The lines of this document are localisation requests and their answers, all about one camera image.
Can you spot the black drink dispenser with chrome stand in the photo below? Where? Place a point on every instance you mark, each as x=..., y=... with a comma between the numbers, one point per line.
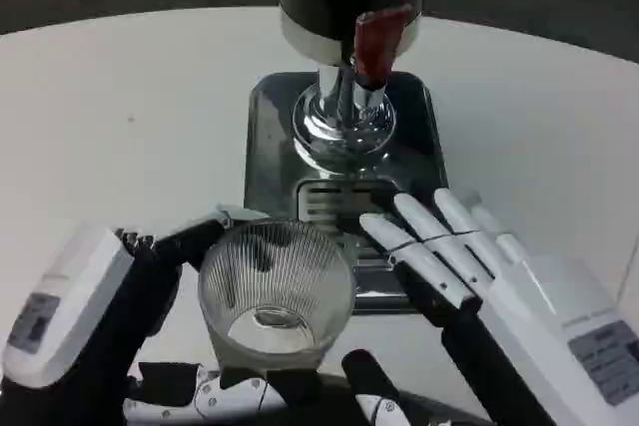
x=344, y=47

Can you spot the steel drip tray with grid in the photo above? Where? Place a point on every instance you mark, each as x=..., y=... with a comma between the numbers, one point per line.
x=344, y=191

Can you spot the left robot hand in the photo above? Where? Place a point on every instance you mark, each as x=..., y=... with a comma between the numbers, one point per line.
x=95, y=291

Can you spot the clear ribbed glass cup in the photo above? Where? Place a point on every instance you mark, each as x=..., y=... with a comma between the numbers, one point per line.
x=277, y=291

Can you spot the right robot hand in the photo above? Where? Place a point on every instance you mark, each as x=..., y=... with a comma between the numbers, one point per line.
x=524, y=306

